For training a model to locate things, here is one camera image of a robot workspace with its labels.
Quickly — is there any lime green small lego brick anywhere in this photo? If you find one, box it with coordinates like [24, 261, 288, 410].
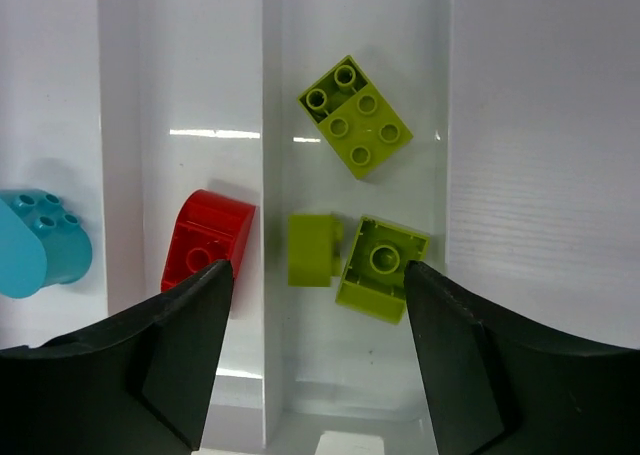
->
[287, 214, 344, 287]

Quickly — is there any lime green stepped lego brick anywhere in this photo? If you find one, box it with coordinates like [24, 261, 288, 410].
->
[298, 55, 413, 180]

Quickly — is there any red curved lego brick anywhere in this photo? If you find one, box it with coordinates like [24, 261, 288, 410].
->
[160, 189, 256, 291]

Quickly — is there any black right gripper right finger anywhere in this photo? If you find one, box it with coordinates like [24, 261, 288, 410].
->
[404, 261, 639, 454]

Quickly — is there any lime green square lego brick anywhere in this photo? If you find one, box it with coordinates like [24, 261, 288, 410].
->
[335, 216, 430, 324]

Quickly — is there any teal rounded lego brick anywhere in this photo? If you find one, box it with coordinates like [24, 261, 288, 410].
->
[1, 189, 93, 299]

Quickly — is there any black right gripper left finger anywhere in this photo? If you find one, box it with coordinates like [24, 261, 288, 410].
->
[1, 260, 234, 454]

